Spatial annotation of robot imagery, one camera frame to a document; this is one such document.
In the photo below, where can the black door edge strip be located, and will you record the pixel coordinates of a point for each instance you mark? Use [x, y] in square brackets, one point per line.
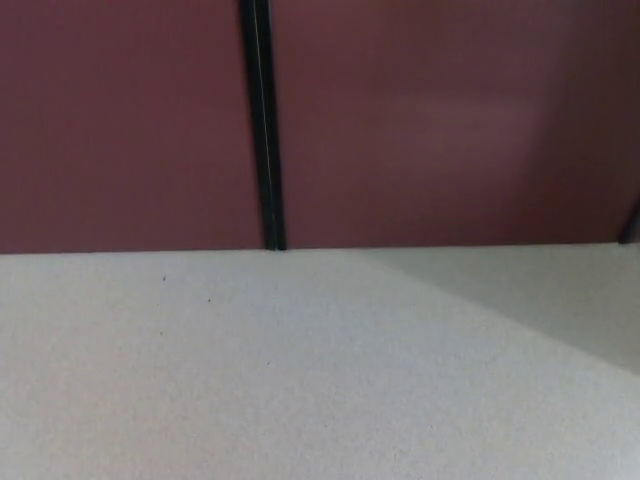
[272, 100]
[252, 100]

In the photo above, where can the dark door frame post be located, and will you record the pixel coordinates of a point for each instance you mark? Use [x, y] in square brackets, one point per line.
[631, 230]

